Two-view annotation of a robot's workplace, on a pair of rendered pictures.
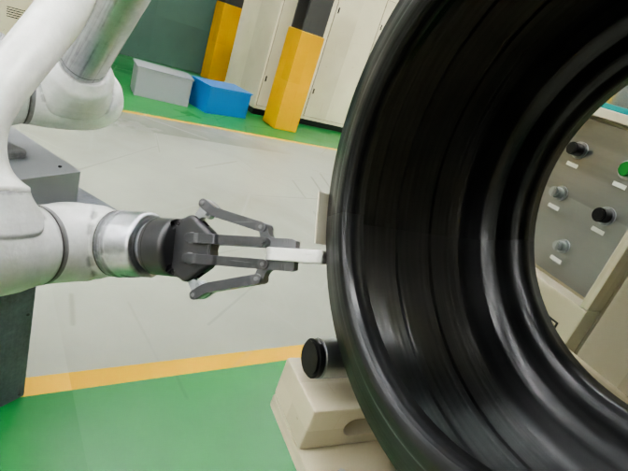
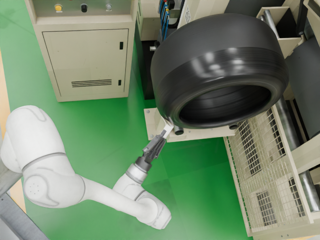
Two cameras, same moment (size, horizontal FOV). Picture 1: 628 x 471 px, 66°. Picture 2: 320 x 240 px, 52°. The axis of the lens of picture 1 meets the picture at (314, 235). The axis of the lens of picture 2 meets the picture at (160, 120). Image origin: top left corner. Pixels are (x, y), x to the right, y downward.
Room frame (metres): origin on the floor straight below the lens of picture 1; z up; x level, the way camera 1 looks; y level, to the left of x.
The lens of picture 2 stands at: (0.51, 0.61, 2.33)
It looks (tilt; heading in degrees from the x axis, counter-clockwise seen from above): 65 degrees down; 275
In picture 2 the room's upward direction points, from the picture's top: 19 degrees clockwise
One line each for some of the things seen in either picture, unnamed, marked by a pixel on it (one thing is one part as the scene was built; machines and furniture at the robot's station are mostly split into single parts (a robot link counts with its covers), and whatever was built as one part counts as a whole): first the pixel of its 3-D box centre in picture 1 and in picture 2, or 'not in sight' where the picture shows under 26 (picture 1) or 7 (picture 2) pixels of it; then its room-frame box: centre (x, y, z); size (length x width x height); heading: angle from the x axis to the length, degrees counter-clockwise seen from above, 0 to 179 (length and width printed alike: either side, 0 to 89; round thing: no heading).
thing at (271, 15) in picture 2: not in sight; (268, 42); (0.21, -0.65, 1.05); 0.20 x 0.15 x 0.30; 121
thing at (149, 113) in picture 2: not in sight; (163, 122); (0.57, -0.48, 0.01); 0.27 x 0.27 x 0.02; 31
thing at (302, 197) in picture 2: not in sight; (252, 149); (0.02, -0.24, 0.65); 0.90 x 0.02 x 0.70; 121
